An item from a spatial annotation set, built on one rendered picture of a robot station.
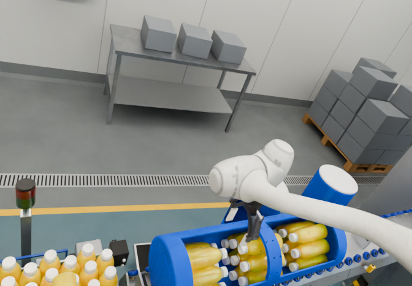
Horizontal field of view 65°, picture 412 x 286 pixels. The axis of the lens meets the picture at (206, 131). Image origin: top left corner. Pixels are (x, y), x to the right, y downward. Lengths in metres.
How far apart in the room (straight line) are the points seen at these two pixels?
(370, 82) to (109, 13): 3.30
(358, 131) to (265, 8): 2.03
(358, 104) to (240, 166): 3.88
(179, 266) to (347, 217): 0.60
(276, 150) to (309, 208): 0.22
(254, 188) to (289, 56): 4.36
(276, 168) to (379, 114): 3.56
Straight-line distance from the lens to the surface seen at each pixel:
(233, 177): 0.89
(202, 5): 4.30
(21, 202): 1.36
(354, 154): 4.70
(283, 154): 0.99
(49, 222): 2.81
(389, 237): 0.88
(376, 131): 4.50
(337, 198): 2.34
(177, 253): 1.22
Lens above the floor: 2.22
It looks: 33 degrees down
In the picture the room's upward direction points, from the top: 21 degrees clockwise
